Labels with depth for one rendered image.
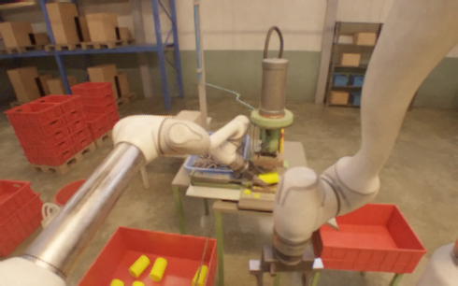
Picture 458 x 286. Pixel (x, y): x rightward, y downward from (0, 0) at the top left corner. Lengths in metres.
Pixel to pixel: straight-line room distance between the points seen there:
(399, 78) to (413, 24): 0.06
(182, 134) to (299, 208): 0.40
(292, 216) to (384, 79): 0.31
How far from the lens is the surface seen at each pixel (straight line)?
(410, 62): 0.30
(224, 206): 1.39
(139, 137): 0.76
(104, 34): 6.33
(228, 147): 1.28
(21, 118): 4.05
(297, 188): 0.48
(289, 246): 0.58
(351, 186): 0.56
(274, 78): 1.10
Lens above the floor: 1.89
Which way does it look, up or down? 27 degrees down
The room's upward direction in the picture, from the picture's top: 1 degrees counter-clockwise
